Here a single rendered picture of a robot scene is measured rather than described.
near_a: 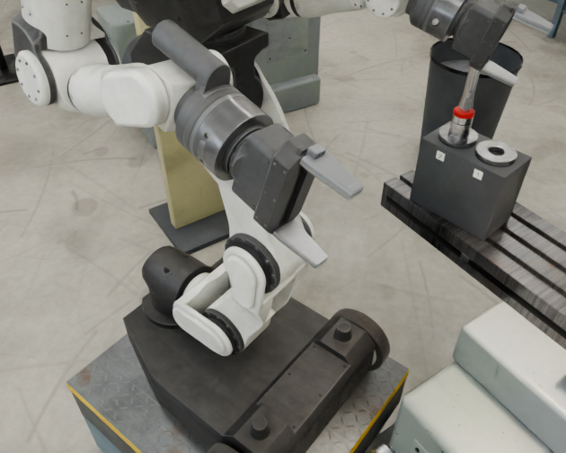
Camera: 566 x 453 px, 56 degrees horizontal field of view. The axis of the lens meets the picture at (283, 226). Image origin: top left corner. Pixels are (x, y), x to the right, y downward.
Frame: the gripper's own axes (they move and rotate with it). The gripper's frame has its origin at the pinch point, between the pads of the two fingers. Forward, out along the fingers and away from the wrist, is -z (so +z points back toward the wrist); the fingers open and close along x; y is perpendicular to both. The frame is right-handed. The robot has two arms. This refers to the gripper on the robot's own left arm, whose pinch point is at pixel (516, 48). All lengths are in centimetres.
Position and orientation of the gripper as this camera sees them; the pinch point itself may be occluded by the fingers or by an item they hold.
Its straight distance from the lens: 101.0
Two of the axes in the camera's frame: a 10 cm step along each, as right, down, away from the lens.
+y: 5.6, -6.2, 5.5
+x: 1.7, -5.6, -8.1
